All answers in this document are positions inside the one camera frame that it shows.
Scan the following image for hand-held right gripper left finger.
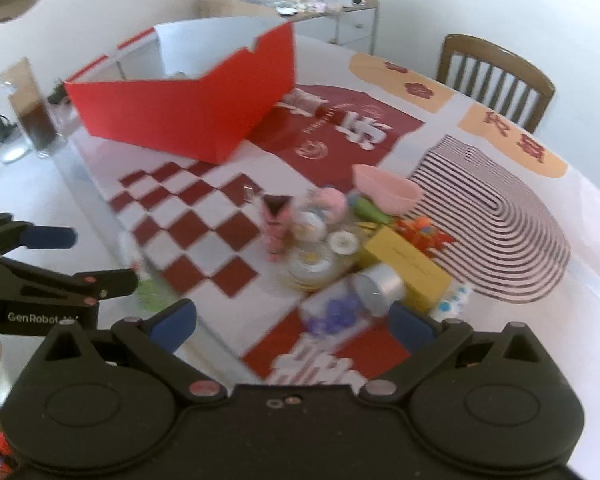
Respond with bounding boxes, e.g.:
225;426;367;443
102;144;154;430
44;299;228;406

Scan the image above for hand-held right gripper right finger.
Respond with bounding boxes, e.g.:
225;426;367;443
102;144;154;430
358;302;552;405

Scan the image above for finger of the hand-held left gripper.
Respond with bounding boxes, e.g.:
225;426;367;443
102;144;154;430
0;258;140;307
0;213;79;259

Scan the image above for pale green small object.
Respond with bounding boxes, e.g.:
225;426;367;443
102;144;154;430
117;232;175;312

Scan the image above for red plush dragon keychain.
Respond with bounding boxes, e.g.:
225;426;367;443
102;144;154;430
395;216;455;259

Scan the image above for red cardboard box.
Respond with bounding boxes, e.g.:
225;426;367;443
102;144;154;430
62;15;298;165

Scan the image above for white packet with blue dots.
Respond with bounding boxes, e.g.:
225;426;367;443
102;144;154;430
429;282;474;322

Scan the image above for yellow box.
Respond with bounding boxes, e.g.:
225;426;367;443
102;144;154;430
360;226;452;314

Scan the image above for purple bead item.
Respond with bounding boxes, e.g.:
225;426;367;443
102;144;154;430
305;294;364;337

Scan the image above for small round tin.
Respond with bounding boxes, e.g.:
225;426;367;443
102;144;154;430
292;210;326;244
327;231;359;257

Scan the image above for clear container with dark contents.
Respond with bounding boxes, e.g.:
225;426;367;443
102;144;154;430
0;57;67;159

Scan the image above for green toy stick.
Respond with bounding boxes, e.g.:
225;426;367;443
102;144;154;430
352;195;397;224

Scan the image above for pink bowl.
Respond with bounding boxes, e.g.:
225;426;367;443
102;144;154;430
351;164;424;215

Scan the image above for pink figure toy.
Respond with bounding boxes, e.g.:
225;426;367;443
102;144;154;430
261;194;295;262

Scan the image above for pink round toy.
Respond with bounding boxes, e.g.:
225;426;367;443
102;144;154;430
312;187;350;224

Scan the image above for printed red white tablecloth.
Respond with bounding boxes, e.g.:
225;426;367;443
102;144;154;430
67;35;600;388

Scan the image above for wooden chair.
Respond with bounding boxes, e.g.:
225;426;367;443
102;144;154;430
436;34;557;134

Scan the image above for brown cardboard box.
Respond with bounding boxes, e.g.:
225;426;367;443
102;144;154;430
199;0;282;22

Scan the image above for white cabinet with wooden top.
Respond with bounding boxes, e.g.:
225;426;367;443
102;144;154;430
197;0;381;56

